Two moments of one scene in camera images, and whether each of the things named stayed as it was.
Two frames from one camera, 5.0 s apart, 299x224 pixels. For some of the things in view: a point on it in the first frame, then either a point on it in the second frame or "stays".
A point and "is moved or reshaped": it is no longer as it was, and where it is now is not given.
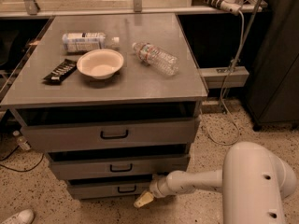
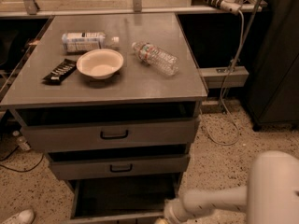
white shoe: (23, 217) stays
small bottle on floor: (21, 141) stays
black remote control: (63, 71) stays
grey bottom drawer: (127, 190) is moved or reshaped
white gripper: (159, 185) to (171, 211)
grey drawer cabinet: (113, 99) stays
